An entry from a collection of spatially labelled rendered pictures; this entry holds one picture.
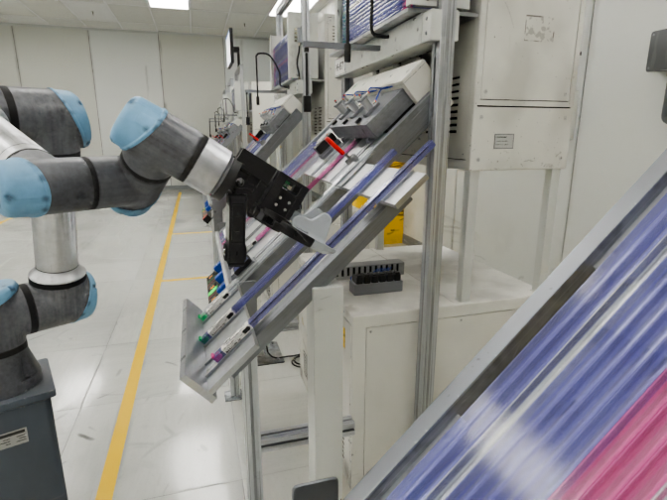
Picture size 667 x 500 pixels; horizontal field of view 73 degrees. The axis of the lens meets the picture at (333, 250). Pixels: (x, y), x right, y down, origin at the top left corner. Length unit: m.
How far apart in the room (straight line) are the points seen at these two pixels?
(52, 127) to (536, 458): 0.97
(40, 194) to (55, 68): 9.57
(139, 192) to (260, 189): 0.18
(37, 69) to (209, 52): 3.07
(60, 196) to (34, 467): 0.77
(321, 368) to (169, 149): 0.50
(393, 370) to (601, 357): 1.01
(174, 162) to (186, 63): 9.33
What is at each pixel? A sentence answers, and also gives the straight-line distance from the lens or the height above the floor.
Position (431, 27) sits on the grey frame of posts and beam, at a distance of 1.20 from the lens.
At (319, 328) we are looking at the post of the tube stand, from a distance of 0.88.
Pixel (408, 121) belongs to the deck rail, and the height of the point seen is 1.13.
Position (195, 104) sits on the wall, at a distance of 9.91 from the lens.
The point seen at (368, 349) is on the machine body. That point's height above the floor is 0.51.
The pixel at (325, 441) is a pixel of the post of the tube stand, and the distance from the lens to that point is 1.01.
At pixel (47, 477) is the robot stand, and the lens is 1.33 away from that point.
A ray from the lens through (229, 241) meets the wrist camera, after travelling 0.70.
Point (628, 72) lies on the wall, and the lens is 2.74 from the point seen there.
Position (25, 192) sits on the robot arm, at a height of 1.02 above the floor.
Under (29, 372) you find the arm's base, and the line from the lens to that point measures 1.25.
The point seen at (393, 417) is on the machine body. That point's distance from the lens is 1.44.
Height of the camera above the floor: 1.09
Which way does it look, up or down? 14 degrees down
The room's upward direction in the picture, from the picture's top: straight up
